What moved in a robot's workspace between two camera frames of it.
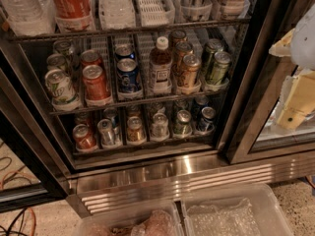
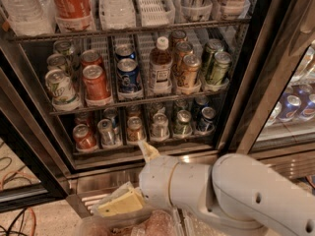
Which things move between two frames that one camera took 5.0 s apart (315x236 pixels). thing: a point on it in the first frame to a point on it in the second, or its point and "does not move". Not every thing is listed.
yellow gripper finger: [282, 48] to [155, 179]
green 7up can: [63, 93] does not move
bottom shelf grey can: [159, 130] does not move
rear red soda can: [91, 57] does not move
